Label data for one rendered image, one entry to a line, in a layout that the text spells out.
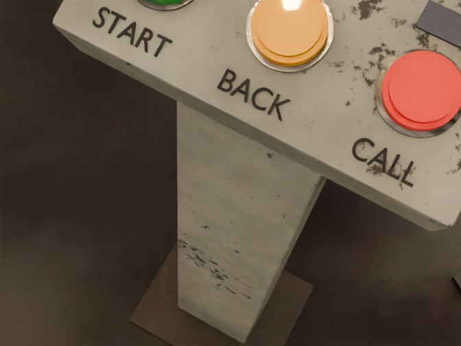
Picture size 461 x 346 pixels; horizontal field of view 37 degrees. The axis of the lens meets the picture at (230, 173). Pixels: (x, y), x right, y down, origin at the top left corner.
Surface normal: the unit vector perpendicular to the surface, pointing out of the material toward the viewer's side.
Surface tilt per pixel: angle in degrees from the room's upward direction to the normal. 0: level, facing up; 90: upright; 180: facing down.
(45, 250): 0
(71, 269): 0
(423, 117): 20
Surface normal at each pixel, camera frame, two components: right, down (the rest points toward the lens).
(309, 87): -0.10, -0.12
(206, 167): -0.47, 0.79
